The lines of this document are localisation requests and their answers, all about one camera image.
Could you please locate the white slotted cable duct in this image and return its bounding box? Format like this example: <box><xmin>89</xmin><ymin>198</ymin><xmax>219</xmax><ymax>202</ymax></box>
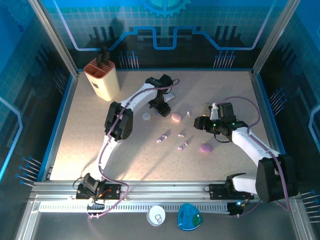
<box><xmin>37</xmin><ymin>201</ymin><xmax>232</xmax><ymax>214</ymax></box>

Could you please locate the blue triangular plastic dish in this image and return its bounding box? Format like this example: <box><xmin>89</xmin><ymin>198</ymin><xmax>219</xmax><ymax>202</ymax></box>
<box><xmin>176</xmin><ymin>202</ymin><xmax>204</xmax><ymax>232</ymax></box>

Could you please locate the aluminium side rail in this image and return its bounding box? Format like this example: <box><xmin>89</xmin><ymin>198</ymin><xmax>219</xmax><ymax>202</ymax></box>
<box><xmin>249</xmin><ymin>71</ymin><xmax>288</xmax><ymax>176</ymax></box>
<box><xmin>37</xmin><ymin>71</ymin><xmax>81</xmax><ymax>182</ymax></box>

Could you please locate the aluminium frame post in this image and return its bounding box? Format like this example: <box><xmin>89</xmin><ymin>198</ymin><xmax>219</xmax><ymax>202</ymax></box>
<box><xmin>251</xmin><ymin>0</ymin><xmax>302</xmax><ymax>77</ymax></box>
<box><xmin>27</xmin><ymin>0</ymin><xmax>80</xmax><ymax>78</ymax></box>

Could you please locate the purple earbud charging case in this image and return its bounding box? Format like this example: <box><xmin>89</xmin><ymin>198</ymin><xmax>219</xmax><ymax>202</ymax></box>
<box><xmin>199</xmin><ymin>143</ymin><xmax>214</xmax><ymax>154</ymax></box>

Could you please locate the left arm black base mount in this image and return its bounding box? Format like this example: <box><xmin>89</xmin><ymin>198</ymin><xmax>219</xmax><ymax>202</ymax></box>
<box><xmin>76</xmin><ymin>183</ymin><xmax>123</xmax><ymax>201</ymax></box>

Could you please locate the white round cap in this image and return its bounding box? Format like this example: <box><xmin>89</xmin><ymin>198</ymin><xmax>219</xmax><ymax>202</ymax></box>
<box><xmin>146</xmin><ymin>204</ymin><xmax>167</xmax><ymax>227</ymax></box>

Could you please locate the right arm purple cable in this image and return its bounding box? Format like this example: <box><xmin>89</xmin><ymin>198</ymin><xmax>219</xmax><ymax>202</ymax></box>
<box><xmin>216</xmin><ymin>96</ymin><xmax>292</xmax><ymax>218</ymax></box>

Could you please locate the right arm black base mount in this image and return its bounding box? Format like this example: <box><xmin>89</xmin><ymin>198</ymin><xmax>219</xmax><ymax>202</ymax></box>
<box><xmin>208</xmin><ymin>183</ymin><xmax>255</xmax><ymax>201</ymax></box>

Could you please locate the beige knife block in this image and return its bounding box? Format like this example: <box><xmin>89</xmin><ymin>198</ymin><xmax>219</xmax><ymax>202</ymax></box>
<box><xmin>83</xmin><ymin>57</ymin><xmax>121</xmax><ymax>103</ymax></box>

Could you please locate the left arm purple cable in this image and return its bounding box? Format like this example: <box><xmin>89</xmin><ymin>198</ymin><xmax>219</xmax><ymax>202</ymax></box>
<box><xmin>86</xmin><ymin>78</ymin><xmax>181</xmax><ymax>220</ymax></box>

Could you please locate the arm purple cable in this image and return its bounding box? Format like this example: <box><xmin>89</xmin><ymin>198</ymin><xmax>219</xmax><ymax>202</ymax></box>
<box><xmin>216</xmin><ymin>96</ymin><xmax>292</xmax><ymax>218</ymax></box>
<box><xmin>86</xmin><ymin>78</ymin><xmax>181</xmax><ymax>220</ymax></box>

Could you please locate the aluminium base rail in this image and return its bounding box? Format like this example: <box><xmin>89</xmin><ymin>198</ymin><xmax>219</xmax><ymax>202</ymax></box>
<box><xmin>29</xmin><ymin>179</ymin><xmax>301</xmax><ymax>202</ymax></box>

